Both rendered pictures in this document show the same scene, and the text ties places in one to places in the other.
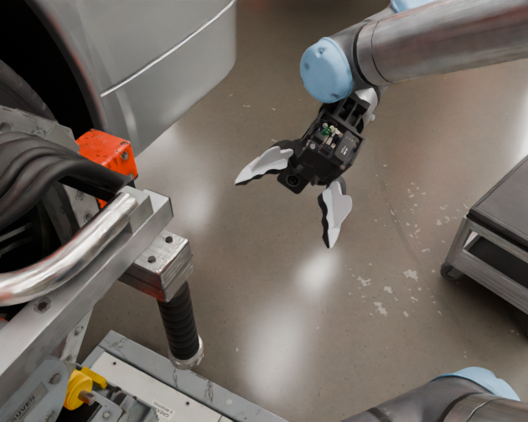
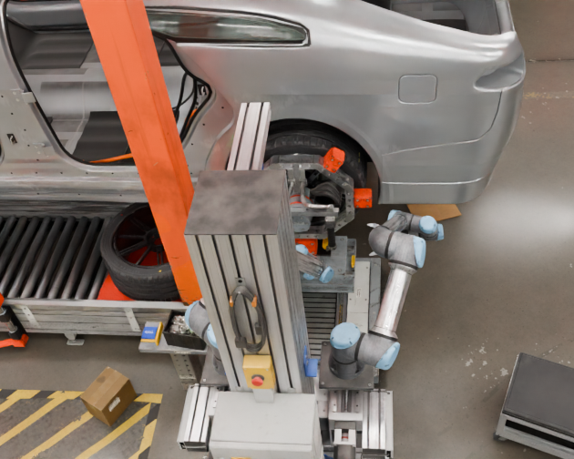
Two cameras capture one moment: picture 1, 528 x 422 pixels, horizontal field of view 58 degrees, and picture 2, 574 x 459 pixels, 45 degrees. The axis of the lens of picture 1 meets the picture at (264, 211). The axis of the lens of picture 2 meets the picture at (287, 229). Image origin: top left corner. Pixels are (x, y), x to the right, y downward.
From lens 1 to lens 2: 2.94 m
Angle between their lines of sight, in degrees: 50
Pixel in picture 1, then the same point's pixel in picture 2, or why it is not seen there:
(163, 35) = (416, 178)
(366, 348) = (439, 362)
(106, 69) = (386, 178)
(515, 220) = (524, 372)
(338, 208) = not seen: hidden behind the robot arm
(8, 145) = (325, 185)
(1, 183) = (319, 189)
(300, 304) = (446, 326)
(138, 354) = (375, 273)
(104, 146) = (365, 195)
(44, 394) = (303, 224)
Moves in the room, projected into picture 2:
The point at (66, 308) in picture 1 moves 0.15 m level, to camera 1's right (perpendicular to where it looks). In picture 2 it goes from (308, 212) to (321, 233)
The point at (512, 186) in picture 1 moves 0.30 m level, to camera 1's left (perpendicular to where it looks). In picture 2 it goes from (555, 369) to (518, 321)
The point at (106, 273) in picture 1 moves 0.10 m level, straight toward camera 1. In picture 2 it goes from (318, 213) to (304, 226)
